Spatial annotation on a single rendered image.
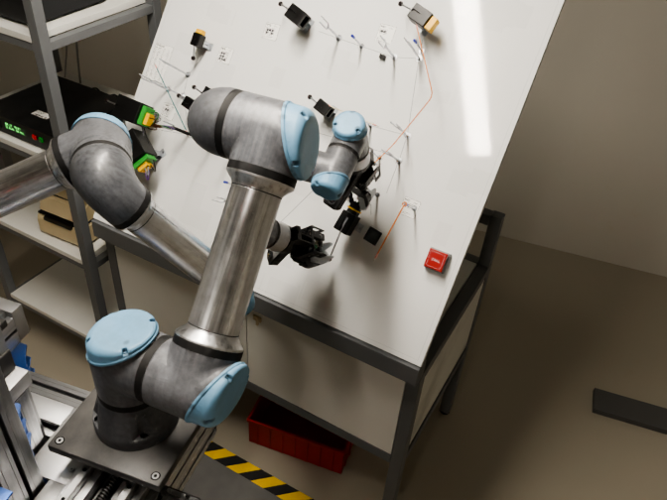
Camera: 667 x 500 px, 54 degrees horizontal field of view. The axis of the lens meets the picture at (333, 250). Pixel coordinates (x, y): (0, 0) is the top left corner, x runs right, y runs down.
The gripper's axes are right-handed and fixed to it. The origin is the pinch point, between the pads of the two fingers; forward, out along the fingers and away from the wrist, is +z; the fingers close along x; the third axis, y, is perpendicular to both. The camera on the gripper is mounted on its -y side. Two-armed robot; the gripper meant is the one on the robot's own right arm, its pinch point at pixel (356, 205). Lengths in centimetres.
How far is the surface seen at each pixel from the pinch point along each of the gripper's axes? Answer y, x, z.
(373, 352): -26.2, -22.9, 20.0
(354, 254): -8.1, -4.2, 11.6
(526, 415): 10, -67, 129
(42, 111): -24, 112, 12
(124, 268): -46, 71, 46
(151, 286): -45, 59, 47
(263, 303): -31.9, 12.7, 23.1
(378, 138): 20.0, 6.7, -1.6
